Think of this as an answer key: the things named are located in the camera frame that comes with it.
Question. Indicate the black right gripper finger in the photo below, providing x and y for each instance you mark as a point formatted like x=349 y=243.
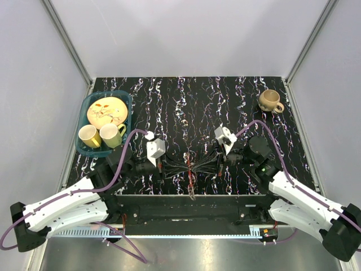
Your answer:
x=206 y=169
x=208 y=162

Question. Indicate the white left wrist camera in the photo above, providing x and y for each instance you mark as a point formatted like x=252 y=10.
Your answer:
x=155 y=148

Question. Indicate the beige ceramic cup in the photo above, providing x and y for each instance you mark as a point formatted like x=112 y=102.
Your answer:
x=269 y=100

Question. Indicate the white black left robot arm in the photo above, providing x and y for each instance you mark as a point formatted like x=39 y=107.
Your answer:
x=92 y=199

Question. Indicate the teal plastic bin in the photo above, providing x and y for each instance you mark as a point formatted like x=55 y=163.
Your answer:
x=90 y=99

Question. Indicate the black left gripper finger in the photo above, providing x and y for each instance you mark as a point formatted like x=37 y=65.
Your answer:
x=170 y=173
x=173 y=165

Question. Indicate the cream floral plate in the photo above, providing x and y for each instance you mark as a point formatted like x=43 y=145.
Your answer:
x=107 y=110

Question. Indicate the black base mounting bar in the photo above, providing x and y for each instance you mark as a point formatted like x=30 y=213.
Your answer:
x=180 y=216

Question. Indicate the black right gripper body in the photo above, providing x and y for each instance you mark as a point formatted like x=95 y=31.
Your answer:
x=222 y=162

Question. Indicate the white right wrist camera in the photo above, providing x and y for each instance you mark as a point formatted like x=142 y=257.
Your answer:
x=225 y=138

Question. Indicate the yellow mug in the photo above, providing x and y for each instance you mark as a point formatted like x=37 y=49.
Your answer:
x=112 y=134
x=89 y=135

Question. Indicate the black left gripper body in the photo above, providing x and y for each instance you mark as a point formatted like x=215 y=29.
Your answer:
x=161 y=169

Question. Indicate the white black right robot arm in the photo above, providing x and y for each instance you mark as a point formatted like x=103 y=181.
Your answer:
x=287 y=200

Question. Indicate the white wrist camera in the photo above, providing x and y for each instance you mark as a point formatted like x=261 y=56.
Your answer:
x=225 y=138
x=155 y=148

